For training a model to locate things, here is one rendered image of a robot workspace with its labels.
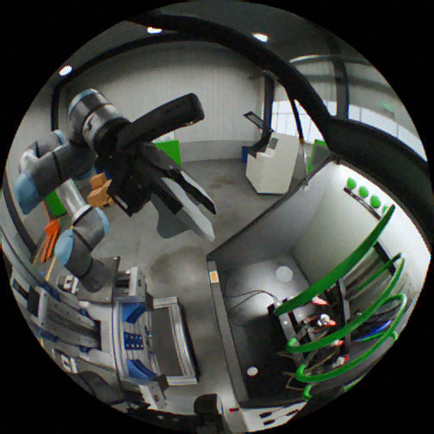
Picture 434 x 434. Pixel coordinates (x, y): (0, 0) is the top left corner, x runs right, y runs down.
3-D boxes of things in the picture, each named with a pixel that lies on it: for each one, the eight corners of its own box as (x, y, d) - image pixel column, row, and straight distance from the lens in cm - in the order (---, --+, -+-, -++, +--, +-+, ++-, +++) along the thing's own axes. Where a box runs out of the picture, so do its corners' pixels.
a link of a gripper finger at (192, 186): (196, 219, 26) (158, 193, 24) (217, 200, 24) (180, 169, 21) (197, 229, 24) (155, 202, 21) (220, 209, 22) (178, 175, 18)
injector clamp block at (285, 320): (261, 310, 67) (273, 302, 53) (279, 303, 71) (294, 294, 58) (282, 373, 72) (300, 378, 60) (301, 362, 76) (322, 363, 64)
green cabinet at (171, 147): (179, 178, 439) (174, 139, 414) (184, 188, 359) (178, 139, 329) (151, 184, 438) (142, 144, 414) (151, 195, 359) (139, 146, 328)
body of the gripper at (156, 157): (156, 202, 24) (114, 161, 28) (186, 167, 21) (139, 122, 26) (133, 221, 18) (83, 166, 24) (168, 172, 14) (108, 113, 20)
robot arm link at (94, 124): (127, 110, 28) (94, 100, 23) (140, 122, 25) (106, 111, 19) (107, 143, 30) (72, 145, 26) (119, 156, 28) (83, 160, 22)
